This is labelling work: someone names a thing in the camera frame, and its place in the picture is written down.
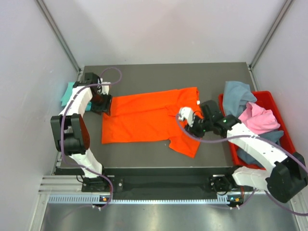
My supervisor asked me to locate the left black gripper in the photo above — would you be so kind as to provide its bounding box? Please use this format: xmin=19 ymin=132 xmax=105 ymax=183
xmin=90 ymin=91 xmax=112 ymax=116

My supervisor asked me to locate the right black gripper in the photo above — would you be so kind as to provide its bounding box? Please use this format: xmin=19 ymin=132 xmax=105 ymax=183
xmin=184 ymin=114 xmax=213 ymax=139

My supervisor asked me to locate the orange t shirt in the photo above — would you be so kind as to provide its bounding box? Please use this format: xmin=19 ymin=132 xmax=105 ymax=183
xmin=101 ymin=87 xmax=200 ymax=158

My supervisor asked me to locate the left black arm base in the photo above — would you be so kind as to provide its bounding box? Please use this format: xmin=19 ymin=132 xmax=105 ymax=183
xmin=76 ymin=175 xmax=124 ymax=193

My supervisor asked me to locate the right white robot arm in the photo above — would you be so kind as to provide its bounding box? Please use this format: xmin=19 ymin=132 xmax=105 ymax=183
xmin=179 ymin=100 xmax=308 ymax=203

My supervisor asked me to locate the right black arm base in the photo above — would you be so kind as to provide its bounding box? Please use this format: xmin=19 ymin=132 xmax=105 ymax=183
xmin=208 ymin=175 xmax=254 ymax=195

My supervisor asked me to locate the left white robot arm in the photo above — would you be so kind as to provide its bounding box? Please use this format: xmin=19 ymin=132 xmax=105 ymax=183
xmin=50 ymin=73 xmax=113 ymax=191

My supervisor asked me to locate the folded teal t shirt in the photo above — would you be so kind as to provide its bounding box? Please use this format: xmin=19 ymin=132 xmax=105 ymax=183
xmin=60 ymin=82 xmax=74 ymax=107

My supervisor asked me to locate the pink t shirt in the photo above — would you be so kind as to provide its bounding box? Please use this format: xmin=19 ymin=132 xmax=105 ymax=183
xmin=238 ymin=102 xmax=281 ymax=135

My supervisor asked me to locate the red plastic bin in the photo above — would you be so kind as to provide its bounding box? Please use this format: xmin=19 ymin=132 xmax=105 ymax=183
xmin=228 ymin=91 xmax=295 ymax=170

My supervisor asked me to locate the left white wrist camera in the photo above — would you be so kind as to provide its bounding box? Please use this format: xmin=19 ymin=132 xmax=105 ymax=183
xmin=97 ymin=77 xmax=111 ymax=95

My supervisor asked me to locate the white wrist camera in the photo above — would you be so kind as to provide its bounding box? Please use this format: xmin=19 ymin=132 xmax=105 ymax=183
xmin=178 ymin=107 xmax=194 ymax=127
xmin=97 ymin=77 xmax=111 ymax=95

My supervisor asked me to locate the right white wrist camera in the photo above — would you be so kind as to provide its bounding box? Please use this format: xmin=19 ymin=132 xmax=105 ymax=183
xmin=178 ymin=107 xmax=194 ymax=127

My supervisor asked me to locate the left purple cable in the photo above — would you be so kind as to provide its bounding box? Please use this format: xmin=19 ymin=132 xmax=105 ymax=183
xmin=60 ymin=67 xmax=123 ymax=209

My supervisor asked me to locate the purple cable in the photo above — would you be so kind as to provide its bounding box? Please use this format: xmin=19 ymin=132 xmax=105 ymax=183
xmin=175 ymin=114 xmax=308 ymax=215
xmin=60 ymin=67 xmax=123 ymax=209

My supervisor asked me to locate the left corner aluminium post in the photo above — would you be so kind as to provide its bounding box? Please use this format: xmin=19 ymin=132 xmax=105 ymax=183
xmin=34 ymin=0 xmax=81 ymax=73

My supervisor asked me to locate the corner aluminium post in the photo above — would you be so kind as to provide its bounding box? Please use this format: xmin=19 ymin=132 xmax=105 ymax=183
xmin=249 ymin=0 xmax=295 ymax=70
xmin=34 ymin=0 xmax=81 ymax=73

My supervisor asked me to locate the aluminium frame rail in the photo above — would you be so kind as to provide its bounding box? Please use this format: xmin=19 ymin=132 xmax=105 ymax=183
xmin=38 ymin=175 xmax=303 ymax=194

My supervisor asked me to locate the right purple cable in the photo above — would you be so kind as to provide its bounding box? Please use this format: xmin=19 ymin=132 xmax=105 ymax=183
xmin=175 ymin=114 xmax=308 ymax=215

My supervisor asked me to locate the slotted grey cable duct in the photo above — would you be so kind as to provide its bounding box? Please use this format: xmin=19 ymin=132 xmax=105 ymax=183
xmin=48 ymin=193 xmax=244 ymax=205

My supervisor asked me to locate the right corner aluminium post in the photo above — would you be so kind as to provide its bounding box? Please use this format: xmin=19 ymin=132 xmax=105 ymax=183
xmin=249 ymin=0 xmax=295 ymax=70

